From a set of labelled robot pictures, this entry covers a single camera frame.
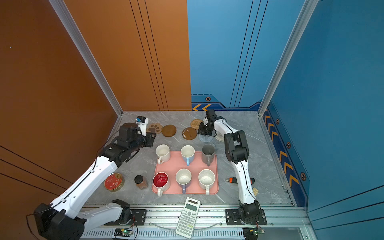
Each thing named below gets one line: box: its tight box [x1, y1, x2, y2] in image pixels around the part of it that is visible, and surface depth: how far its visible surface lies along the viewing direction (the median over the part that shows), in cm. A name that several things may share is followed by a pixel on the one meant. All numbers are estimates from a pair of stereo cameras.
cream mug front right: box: [198, 169, 216, 195], surface depth 81 cm
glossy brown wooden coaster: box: [182, 127, 197, 140], surface depth 108 cm
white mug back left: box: [155, 144, 171, 165], surface depth 89 cm
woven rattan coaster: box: [190, 119, 204, 130], surface depth 114 cm
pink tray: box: [151, 151, 219, 195], surface depth 89 cm
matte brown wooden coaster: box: [161, 124, 177, 137], surface depth 111 cm
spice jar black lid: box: [134, 174, 148, 190], surface depth 79 cm
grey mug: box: [201, 144, 216, 167], surface depth 88 cm
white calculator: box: [175, 197, 201, 239], surface depth 74 cm
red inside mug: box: [152, 172, 170, 197], surface depth 81 cm
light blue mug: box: [180, 145, 195, 166], surface depth 89 cm
